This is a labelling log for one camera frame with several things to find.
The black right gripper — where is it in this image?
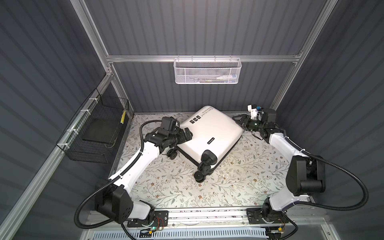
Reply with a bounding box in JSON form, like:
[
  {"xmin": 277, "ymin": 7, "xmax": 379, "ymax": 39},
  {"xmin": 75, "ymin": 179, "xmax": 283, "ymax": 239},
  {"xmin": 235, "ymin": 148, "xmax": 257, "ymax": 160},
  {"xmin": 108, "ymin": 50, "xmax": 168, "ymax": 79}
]
[{"xmin": 232, "ymin": 115, "xmax": 264, "ymax": 134}]

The white hard-shell suitcase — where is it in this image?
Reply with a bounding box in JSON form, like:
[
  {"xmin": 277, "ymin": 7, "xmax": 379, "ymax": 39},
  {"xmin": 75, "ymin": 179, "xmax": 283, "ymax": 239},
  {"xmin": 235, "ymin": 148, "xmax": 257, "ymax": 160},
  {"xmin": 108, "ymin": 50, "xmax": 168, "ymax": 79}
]
[{"xmin": 175, "ymin": 106, "xmax": 243, "ymax": 183}]

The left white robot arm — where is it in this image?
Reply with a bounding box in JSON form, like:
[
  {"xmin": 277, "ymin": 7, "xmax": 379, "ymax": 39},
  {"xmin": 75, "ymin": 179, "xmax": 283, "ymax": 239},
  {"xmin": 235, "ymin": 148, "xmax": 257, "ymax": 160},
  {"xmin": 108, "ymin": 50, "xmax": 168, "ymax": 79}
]
[{"xmin": 95, "ymin": 128, "xmax": 193, "ymax": 225}]

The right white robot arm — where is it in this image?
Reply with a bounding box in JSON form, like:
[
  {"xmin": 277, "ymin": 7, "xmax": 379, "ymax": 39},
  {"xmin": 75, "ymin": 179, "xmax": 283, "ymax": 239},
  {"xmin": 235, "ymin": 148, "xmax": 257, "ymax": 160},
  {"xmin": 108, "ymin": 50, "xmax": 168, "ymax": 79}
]
[{"xmin": 232, "ymin": 114, "xmax": 326, "ymax": 223}]

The toothpaste tube in basket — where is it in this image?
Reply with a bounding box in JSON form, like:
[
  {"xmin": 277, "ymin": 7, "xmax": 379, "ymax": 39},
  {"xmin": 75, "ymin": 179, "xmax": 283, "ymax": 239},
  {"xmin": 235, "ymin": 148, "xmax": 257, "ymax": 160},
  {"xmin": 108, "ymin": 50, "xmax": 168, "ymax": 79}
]
[{"xmin": 216, "ymin": 74, "xmax": 238, "ymax": 83}]

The yellow tag on basket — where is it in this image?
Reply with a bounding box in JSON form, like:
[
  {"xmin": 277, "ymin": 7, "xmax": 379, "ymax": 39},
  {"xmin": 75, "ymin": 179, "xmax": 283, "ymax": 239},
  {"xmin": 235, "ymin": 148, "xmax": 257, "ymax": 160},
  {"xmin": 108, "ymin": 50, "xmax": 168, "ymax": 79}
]
[{"xmin": 120, "ymin": 110, "xmax": 126, "ymax": 124}]

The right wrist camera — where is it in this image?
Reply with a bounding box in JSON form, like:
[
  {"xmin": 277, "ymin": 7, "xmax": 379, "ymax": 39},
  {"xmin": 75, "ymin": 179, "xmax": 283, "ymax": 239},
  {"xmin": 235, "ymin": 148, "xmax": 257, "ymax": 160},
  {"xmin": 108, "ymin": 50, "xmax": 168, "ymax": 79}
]
[{"xmin": 247, "ymin": 105, "xmax": 277, "ymax": 123}]

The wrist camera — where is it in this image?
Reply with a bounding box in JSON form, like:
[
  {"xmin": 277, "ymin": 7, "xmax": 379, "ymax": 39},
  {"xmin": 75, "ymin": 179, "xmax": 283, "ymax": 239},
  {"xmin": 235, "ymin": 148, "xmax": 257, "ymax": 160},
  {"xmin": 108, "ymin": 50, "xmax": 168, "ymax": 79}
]
[
  {"xmin": 160, "ymin": 117, "xmax": 180, "ymax": 134},
  {"xmin": 247, "ymin": 105, "xmax": 277, "ymax": 123}
]

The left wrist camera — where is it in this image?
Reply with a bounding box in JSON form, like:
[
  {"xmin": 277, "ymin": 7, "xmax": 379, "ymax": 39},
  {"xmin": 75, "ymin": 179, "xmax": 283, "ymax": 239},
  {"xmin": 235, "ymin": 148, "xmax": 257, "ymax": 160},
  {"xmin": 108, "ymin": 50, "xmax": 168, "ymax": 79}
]
[{"xmin": 160, "ymin": 117, "xmax": 180, "ymax": 134}]

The right black corrugated cable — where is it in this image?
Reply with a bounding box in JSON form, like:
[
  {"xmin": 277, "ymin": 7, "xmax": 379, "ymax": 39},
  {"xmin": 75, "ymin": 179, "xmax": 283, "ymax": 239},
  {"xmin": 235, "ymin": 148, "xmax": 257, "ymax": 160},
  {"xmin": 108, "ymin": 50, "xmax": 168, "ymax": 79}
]
[{"xmin": 281, "ymin": 134, "xmax": 369, "ymax": 211}]

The black corrugated cable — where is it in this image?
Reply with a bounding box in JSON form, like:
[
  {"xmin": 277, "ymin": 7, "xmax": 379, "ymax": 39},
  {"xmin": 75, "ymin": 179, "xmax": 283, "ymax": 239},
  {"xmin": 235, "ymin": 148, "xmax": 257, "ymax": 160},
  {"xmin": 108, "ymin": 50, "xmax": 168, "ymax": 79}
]
[
  {"xmin": 73, "ymin": 119, "xmax": 163, "ymax": 240},
  {"xmin": 281, "ymin": 134, "xmax": 369, "ymax": 211}
]

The white wire mesh basket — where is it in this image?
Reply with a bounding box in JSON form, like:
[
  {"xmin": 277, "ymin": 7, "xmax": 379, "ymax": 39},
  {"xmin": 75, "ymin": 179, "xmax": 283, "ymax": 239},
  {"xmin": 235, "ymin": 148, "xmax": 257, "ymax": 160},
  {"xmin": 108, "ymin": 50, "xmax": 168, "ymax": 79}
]
[{"xmin": 173, "ymin": 58, "xmax": 242, "ymax": 85}]

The black wire mesh basket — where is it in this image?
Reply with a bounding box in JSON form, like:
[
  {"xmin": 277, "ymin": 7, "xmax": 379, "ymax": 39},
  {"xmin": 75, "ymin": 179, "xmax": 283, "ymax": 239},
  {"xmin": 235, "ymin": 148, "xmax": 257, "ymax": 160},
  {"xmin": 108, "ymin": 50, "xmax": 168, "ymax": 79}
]
[{"xmin": 57, "ymin": 90, "xmax": 130, "ymax": 164}]

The white vented cable duct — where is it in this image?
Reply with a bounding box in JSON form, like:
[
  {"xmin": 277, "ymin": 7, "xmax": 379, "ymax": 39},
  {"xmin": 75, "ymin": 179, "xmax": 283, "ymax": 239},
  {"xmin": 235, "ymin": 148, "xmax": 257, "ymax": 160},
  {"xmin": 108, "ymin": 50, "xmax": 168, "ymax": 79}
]
[{"xmin": 91, "ymin": 227, "xmax": 268, "ymax": 240}]

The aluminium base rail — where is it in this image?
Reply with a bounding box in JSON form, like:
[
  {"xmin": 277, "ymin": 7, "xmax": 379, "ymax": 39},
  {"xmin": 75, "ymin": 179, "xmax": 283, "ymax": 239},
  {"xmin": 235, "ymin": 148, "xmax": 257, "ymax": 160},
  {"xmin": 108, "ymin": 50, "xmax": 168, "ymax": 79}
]
[{"xmin": 86, "ymin": 204, "xmax": 328, "ymax": 229}]

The left black corrugated cable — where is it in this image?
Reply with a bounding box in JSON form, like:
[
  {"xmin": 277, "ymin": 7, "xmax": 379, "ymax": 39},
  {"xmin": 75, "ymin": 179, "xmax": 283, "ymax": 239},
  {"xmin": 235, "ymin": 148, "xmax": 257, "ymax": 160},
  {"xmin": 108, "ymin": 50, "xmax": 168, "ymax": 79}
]
[{"xmin": 73, "ymin": 119, "xmax": 163, "ymax": 240}]

